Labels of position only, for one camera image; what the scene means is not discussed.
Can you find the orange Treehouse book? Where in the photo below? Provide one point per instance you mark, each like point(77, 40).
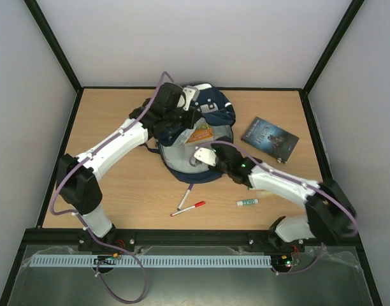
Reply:
point(203, 133)

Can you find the green white glue stick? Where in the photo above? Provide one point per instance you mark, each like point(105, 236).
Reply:
point(246, 202)

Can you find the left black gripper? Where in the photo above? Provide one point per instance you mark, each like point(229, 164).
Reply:
point(194, 115)

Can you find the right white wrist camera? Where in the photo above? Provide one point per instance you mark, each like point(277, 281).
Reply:
point(205, 155)

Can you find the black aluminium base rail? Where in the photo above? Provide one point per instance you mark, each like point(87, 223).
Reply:
point(131, 239)

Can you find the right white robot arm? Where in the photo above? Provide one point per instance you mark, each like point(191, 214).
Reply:
point(330, 216)

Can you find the yellow capped glue stick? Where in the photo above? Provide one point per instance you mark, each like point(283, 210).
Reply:
point(263, 194)

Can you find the red capped marker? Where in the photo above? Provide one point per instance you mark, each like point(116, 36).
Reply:
point(196, 205)

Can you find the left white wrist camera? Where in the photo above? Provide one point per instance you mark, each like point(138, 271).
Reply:
point(190, 94)

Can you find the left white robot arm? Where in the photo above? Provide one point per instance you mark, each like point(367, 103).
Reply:
point(78, 177)

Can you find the dark blue fantasy book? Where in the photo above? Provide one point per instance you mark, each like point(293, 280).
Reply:
point(270, 139)

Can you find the grey slotted cable duct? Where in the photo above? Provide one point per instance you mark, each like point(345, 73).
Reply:
point(150, 261)

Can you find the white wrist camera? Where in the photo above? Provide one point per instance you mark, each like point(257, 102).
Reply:
point(205, 155)
point(190, 94)

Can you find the purple capped marker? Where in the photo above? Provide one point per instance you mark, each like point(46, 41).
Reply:
point(183, 200)

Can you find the navy blue student backpack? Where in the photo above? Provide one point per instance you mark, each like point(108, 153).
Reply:
point(217, 111)

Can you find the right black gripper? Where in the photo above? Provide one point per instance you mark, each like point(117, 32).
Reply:
point(219, 158)

